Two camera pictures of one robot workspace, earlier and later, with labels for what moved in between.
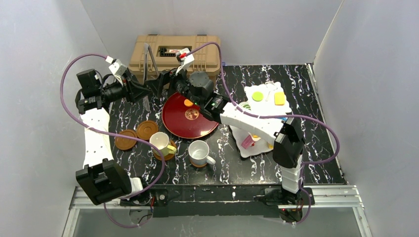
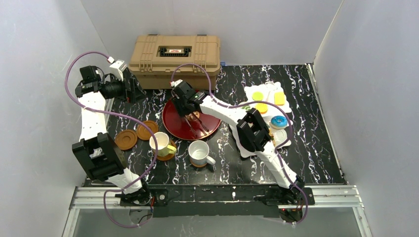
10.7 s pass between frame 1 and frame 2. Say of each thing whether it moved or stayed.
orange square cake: stayed
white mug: stayed
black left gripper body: stayed
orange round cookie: moved
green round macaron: stayed
